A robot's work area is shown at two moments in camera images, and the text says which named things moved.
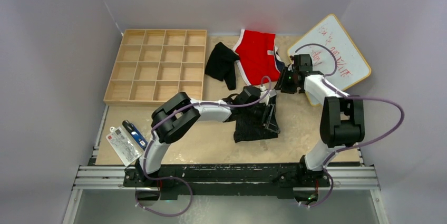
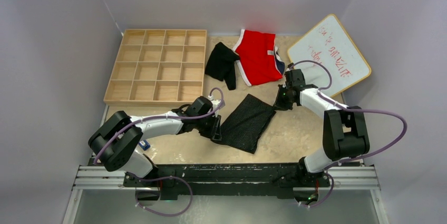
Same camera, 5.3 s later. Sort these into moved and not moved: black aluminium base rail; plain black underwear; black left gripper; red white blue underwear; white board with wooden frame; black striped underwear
Moved: black left gripper; black striped underwear
Not moved: plain black underwear; red white blue underwear; black aluminium base rail; white board with wooden frame
